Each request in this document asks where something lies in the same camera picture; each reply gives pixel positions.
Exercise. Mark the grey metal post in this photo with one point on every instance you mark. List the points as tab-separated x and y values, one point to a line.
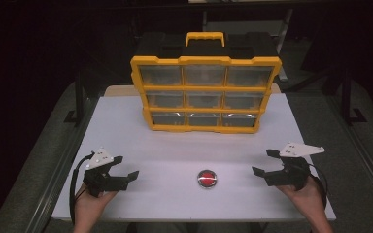
285	39

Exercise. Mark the round red silver-rimmed disc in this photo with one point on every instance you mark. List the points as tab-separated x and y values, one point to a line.
207	178

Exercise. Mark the person's right hand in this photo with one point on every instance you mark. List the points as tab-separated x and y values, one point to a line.
311	202

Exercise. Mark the grid of small organizer compartments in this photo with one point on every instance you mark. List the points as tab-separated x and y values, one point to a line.
160	75

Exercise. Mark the clear pull-out plastic drawer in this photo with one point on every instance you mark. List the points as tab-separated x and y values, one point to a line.
204	99

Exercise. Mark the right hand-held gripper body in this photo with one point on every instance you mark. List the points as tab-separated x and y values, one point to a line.
293	173

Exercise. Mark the black metal stand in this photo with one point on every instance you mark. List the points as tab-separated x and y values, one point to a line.
346	97
79	97

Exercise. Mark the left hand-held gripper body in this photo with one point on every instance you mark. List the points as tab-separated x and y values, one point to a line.
98	179

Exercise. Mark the yellow and black parts organizer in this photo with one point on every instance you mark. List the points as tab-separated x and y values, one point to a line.
162	60

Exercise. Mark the person's left hand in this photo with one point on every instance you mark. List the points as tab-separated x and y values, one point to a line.
89	207

